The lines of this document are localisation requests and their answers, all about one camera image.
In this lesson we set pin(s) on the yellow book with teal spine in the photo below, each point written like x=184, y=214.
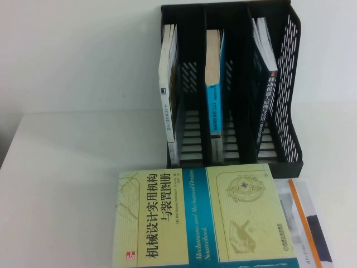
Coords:
x=195, y=223

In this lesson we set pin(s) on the dark mobile robot book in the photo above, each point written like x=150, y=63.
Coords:
x=266, y=97

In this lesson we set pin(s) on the white spine book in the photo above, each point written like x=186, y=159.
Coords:
x=167, y=111

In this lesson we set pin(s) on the blue cover book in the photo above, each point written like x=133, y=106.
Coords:
x=214, y=111

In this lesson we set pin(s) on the black plastic book stand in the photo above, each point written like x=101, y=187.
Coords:
x=243, y=111

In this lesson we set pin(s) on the white orange ROS2 book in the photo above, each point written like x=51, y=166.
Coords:
x=287, y=212

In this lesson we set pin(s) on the white book with dark patch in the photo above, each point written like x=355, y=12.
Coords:
x=320, y=231

